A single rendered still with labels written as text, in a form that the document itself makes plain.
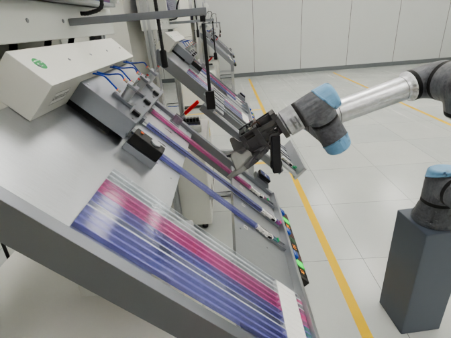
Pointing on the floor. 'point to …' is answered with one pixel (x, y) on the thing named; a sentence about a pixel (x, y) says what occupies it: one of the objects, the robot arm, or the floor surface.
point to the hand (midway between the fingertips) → (227, 168)
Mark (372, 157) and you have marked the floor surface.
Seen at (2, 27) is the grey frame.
